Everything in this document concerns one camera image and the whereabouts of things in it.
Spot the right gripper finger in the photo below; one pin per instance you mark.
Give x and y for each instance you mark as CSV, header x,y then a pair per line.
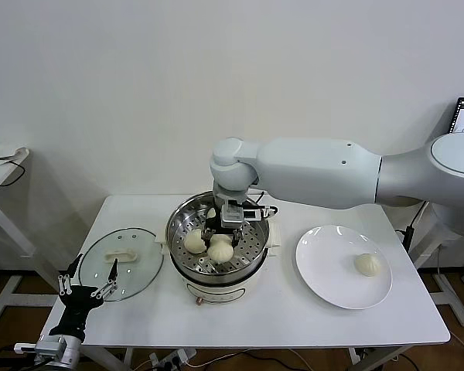
x,y
208,236
237,236

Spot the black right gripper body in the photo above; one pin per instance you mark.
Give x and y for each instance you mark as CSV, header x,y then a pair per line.
x,y
213,224

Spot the round glass pot lid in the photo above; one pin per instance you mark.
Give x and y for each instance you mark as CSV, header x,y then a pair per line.
x,y
139,278

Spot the white steamed baozi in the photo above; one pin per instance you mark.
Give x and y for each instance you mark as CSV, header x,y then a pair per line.
x,y
220,253
367,264
194,241
211,213

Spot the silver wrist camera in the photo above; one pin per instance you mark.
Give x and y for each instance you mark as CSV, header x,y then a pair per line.
x,y
232,216
48,346

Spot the white side table with laptop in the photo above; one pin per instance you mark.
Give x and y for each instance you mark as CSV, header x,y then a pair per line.
x,y
423,255

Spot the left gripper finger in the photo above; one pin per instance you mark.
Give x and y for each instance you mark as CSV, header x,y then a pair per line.
x,y
64,284
112,275

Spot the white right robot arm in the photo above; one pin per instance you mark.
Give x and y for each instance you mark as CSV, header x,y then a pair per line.
x,y
313,170

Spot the cream electric cooking pot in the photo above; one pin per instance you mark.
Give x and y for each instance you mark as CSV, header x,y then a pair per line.
x,y
216,291

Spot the white power strip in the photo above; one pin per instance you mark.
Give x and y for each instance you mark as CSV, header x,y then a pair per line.
x,y
174,357

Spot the perforated stainless steamer basket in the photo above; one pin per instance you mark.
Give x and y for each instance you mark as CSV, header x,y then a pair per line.
x,y
251,243

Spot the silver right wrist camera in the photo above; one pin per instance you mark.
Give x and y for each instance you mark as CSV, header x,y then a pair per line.
x,y
232,216

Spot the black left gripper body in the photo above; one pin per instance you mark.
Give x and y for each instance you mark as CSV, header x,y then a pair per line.
x,y
77,309

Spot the round white plate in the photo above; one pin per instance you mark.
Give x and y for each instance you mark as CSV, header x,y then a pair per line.
x,y
325,266

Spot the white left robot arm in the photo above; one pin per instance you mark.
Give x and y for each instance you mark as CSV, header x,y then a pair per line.
x,y
71,351

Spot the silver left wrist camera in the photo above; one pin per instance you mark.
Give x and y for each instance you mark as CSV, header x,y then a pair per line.
x,y
48,346

